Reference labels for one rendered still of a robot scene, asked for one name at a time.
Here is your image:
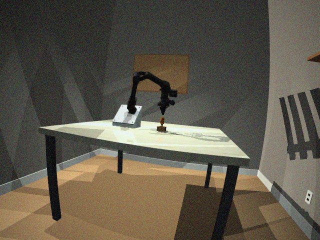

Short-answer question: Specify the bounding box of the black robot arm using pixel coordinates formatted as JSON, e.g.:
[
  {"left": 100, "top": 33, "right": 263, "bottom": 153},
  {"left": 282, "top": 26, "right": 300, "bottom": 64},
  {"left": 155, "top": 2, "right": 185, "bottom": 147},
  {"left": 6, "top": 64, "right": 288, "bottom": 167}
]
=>
[{"left": 127, "top": 71, "right": 178, "bottom": 114}]

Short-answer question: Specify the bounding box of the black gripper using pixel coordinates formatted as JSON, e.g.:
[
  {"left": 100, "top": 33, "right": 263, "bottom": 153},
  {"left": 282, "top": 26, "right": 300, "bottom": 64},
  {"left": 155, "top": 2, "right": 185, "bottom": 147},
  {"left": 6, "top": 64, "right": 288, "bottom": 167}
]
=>
[{"left": 157, "top": 96, "right": 170, "bottom": 115}]

